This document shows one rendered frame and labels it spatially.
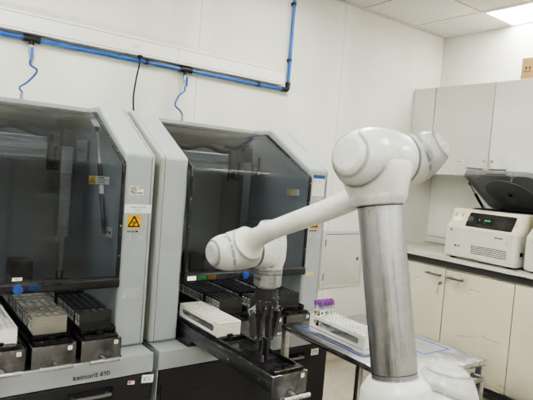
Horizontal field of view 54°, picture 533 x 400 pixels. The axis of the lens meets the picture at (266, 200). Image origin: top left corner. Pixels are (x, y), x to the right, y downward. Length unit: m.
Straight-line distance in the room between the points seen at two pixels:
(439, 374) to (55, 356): 1.17
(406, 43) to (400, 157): 3.49
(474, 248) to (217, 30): 2.25
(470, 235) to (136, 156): 2.62
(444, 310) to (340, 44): 2.08
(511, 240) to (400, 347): 2.64
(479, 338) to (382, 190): 2.89
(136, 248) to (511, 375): 2.70
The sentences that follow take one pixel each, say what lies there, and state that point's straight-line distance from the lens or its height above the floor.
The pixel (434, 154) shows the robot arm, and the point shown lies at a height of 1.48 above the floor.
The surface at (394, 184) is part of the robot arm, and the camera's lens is 1.15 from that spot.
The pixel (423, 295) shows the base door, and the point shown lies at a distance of 4.17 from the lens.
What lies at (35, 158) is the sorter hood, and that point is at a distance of 1.81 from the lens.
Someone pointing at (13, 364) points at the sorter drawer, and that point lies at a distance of 1.84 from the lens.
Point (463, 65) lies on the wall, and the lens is 4.87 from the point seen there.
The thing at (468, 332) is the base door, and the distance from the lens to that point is 3.99.
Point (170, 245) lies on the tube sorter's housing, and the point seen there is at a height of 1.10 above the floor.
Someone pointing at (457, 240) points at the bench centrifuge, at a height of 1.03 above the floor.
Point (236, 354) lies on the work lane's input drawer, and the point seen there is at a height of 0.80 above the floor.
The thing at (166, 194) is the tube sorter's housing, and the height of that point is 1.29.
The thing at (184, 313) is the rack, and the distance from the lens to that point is 2.15.
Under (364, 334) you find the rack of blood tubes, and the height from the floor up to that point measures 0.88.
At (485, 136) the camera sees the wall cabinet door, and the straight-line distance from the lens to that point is 4.24.
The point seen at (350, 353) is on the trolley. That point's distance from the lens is 1.86.
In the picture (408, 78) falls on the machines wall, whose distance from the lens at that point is 4.62.
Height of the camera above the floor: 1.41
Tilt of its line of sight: 3 degrees down
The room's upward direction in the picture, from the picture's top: 4 degrees clockwise
